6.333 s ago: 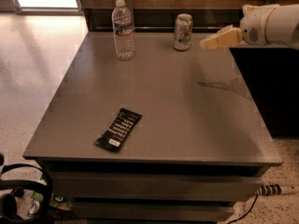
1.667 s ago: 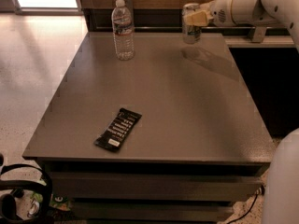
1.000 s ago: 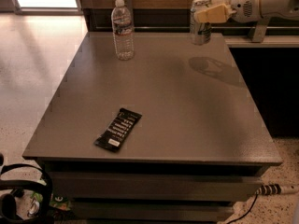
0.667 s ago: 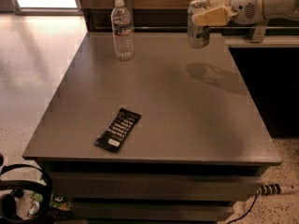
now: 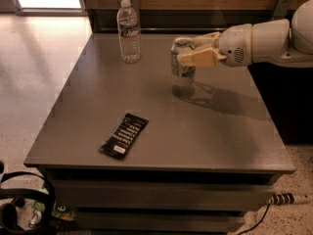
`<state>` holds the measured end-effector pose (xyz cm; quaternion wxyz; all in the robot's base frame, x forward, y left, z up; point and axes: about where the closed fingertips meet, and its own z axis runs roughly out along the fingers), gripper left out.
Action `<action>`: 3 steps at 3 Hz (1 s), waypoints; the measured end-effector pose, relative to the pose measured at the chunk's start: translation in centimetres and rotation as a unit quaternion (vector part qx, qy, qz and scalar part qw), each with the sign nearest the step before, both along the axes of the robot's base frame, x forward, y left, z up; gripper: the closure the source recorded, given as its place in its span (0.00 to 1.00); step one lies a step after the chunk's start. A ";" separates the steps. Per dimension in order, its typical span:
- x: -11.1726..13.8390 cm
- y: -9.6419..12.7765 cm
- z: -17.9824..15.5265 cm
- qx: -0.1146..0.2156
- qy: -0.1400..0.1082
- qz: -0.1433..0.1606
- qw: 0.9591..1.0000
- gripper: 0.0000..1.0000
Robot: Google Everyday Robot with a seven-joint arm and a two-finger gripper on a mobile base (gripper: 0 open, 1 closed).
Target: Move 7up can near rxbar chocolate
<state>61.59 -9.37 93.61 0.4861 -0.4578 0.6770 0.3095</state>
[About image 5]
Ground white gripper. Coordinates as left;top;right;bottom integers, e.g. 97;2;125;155
177;23;252;68

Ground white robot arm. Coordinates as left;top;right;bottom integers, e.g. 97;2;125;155
174;0;313;68

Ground black rxbar chocolate bar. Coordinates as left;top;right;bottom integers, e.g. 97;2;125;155
99;114;149;160

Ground clear plastic water bottle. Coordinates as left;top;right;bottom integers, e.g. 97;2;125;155
116;0;141;64

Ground lower grey drawer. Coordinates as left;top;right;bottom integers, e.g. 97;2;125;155
75;211;244;233

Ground grey drawer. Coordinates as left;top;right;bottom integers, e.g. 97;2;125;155
75;211;244;233
53;180;274;212

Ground upper grey drawer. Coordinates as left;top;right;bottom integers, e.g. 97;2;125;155
53;180;274;212

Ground green snack bag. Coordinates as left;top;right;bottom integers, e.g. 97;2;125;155
32;202;73;221

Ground black headphones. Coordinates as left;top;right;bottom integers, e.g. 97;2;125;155
0;176;57;235

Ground right metal wall bracket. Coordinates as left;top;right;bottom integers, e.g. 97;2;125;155
271;0;292;21

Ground striped black white handle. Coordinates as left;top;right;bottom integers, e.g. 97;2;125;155
266;193;313;206

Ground black cable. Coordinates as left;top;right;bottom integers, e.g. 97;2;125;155
236;203;272;235

